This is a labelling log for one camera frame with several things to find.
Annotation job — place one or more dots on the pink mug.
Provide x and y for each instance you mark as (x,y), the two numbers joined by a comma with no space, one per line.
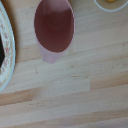
(54,30)

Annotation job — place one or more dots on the small white bowl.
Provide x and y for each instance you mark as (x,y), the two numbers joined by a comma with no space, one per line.
(115,6)

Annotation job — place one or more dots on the white floral rimmed plate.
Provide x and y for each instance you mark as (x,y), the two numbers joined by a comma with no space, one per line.
(9,63)

